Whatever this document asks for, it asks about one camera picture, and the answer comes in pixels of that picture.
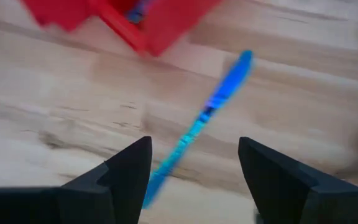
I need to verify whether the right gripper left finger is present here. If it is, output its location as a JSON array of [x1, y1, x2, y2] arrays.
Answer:
[[0, 135, 154, 224]]

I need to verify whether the red plastic bin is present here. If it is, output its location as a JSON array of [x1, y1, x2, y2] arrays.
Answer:
[[19, 0, 99, 32], [96, 0, 224, 57]]

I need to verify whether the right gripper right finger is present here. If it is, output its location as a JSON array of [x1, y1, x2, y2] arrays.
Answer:
[[237, 136, 358, 224]]

